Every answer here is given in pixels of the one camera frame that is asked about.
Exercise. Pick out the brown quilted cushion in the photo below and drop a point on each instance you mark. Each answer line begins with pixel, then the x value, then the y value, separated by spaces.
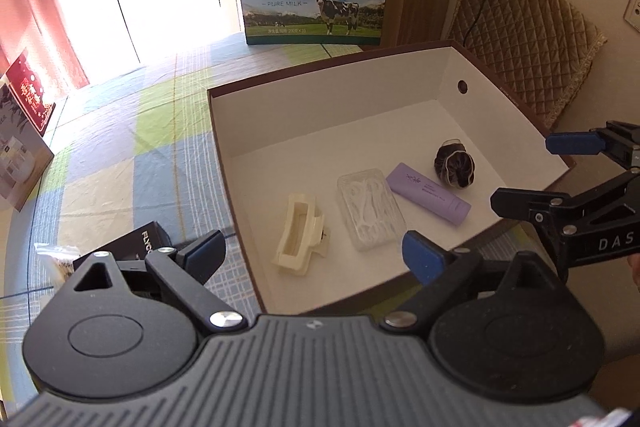
pixel 542 50

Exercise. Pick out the red curtain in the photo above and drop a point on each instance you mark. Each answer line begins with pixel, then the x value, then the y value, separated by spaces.
pixel 36 27

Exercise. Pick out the dark brown hair scrunchie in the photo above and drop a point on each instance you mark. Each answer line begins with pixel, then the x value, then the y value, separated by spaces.
pixel 453 164

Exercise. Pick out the black shaver box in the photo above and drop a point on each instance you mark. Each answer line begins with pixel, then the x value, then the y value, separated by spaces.
pixel 133 245

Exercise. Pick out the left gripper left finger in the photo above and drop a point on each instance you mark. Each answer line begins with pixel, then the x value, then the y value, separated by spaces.
pixel 162 293

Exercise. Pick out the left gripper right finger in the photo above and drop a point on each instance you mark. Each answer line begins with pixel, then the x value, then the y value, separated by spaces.
pixel 449 278

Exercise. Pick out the grey humidifier box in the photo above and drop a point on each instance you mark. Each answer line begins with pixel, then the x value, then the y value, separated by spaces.
pixel 24 156

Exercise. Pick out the cotton swab plastic bag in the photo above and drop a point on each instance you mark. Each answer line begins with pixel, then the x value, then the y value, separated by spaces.
pixel 57 260

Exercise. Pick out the clear plastic floss pick box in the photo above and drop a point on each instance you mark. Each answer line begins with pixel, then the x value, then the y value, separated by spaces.
pixel 369 209

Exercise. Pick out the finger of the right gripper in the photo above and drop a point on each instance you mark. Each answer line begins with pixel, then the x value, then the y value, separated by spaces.
pixel 575 143
pixel 537 207

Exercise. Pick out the cream hair claw clip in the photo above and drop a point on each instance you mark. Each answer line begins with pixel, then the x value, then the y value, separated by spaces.
pixel 305 234

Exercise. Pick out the brown cardboard storage box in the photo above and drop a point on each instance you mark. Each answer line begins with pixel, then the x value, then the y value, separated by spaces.
pixel 298 130

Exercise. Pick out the plaid tablecloth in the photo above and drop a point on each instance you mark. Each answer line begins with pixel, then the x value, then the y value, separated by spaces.
pixel 131 150

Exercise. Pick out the red gift box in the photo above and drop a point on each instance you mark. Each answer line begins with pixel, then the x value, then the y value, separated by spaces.
pixel 29 91

